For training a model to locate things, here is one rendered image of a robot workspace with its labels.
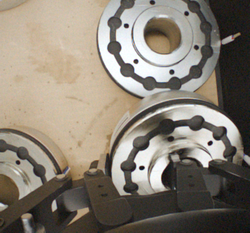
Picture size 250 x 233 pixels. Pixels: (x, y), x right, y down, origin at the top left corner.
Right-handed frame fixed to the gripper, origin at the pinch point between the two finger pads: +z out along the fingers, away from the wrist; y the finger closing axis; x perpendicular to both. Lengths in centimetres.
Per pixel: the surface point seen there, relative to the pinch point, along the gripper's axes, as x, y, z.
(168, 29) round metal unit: 10.9, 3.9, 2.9
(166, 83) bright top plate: 6.2, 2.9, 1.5
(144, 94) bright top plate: 5.5, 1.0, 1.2
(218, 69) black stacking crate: 7.4, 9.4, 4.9
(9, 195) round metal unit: -2.8, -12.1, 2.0
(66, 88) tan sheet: 6.6, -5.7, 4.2
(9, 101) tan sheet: 6.0, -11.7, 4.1
